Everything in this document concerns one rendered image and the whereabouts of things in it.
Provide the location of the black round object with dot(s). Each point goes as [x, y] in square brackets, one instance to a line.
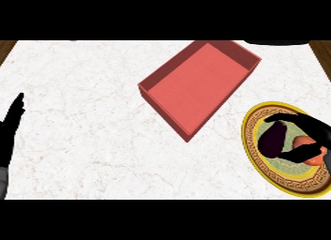
[275, 42]

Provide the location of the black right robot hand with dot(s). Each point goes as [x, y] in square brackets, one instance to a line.
[321, 131]

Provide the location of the red cardboard box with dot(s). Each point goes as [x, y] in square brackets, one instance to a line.
[196, 89]

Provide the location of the yellow patterned plate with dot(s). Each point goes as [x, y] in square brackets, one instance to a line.
[282, 175]

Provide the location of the orange round fruit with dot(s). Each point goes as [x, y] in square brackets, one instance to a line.
[310, 150]

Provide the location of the dark purple eggplant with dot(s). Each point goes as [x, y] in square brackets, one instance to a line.
[270, 140]

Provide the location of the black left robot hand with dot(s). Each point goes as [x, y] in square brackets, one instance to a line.
[1, 140]

